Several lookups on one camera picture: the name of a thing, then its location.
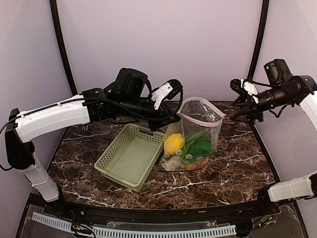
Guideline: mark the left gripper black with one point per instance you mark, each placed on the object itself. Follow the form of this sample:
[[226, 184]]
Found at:
[[156, 123]]

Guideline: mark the beige plastic basket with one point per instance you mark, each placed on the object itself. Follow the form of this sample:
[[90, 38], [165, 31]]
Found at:
[[131, 156]]

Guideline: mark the green white bok choy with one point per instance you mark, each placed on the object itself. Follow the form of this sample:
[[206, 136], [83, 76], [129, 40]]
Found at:
[[196, 146]]

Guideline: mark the right black frame post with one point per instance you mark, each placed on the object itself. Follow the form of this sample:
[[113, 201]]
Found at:
[[259, 39]]

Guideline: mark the clear zip top bag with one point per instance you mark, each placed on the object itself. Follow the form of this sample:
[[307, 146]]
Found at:
[[198, 117]]

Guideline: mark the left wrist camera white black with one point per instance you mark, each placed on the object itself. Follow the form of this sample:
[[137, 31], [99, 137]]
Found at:
[[166, 91]]

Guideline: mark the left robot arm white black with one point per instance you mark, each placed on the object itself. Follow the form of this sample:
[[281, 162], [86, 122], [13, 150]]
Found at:
[[130, 95]]

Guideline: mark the white slotted cable duct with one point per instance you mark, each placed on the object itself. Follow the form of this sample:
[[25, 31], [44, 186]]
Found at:
[[138, 231]]

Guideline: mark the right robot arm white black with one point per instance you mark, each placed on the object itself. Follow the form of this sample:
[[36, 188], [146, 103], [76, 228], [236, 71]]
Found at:
[[284, 89]]

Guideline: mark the right clear acrylic plate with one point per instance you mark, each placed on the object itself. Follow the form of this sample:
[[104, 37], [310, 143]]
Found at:
[[286, 225]]

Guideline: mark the yellow lemon top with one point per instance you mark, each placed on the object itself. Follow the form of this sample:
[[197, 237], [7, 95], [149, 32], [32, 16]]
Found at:
[[173, 143]]

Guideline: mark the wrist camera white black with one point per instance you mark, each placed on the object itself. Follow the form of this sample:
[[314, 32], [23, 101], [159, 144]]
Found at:
[[244, 87], [166, 91]]

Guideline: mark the black curved front rail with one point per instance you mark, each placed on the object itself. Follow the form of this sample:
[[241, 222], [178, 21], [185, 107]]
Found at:
[[233, 214]]

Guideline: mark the left clear acrylic plate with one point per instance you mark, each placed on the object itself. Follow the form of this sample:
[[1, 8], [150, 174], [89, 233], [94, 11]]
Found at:
[[29, 228]]

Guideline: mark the clear acrylic plate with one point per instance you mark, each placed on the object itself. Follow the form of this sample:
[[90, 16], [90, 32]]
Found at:
[[286, 225], [29, 228]]

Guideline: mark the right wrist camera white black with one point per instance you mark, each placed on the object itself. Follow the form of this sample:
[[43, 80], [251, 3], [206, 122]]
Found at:
[[244, 87]]

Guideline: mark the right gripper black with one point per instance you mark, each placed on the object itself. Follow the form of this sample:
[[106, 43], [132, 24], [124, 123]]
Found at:
[[254, 111]]

